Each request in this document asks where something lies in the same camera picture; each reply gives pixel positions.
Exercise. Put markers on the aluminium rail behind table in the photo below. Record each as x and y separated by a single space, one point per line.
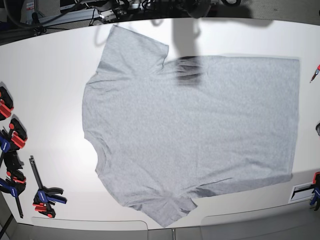
76 16

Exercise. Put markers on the grey T-shirt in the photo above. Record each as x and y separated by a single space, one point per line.
167 132

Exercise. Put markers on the blue red clamp right edge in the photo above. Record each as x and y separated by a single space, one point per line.
316 191

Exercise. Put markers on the dark round object right edge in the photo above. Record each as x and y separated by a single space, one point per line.
317 128

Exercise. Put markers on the blue red clamp left edge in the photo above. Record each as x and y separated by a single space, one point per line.
10 142

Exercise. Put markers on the red black clamp upper left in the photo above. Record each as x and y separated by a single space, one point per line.
6 104

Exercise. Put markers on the white label with black bar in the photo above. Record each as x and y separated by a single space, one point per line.
301 192

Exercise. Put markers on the blue clamp lower left edge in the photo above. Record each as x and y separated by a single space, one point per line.
15 182

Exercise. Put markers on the blue red clamp edge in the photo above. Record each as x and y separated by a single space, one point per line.
10 142
316 191

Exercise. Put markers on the bar clamp on table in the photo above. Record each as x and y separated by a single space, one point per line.
45 198

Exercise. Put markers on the red handled screwdriver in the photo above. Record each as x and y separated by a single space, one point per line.
317 71

